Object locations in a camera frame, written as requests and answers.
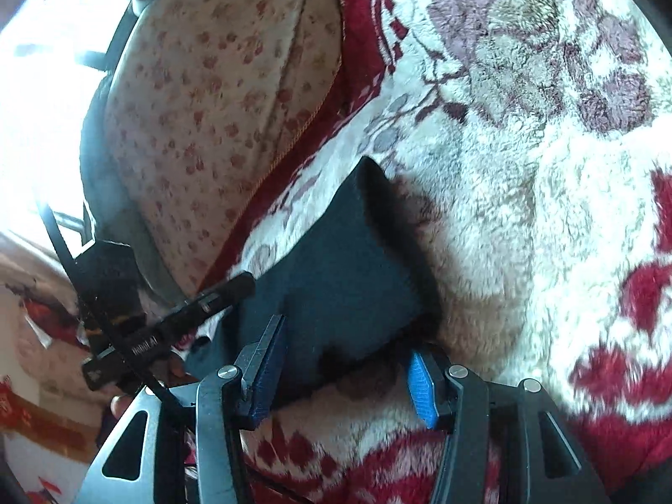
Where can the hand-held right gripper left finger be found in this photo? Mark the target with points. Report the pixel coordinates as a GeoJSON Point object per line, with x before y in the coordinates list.
{"type": "Point", "coordinates": [262, 404]}

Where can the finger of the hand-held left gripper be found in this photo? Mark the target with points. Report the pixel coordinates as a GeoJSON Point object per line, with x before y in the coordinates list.
{"type": "Point", "coordinates": [226, 291]}

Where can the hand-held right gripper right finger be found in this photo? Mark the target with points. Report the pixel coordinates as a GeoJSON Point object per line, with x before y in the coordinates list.
{"type": "Point", "coordinates": [422, 388]}

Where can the black pants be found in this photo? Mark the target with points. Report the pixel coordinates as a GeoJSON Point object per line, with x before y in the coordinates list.
{"type": "Point", "coordinates": [341, 283]}

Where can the person's left hand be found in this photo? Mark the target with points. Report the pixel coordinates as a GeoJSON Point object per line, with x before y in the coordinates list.
{"type": "Point", "coordinates": [125, 405]}

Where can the grey blanket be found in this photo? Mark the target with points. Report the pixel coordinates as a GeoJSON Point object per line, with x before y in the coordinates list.
{"type": "Point", "coordinates": [157, 273]}

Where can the window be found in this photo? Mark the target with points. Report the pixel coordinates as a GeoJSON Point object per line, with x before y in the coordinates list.
{"type": "Point", "coordinates": [42, 115]}

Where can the floral beige pillow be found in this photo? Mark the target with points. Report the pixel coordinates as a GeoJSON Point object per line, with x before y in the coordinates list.
{"type": "Point", "coordinates": [210, 115]}

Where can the red and white fleece blanket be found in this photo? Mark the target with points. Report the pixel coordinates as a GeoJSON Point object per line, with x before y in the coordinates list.
{"type": "Point", "coordinates": [525, 220]}

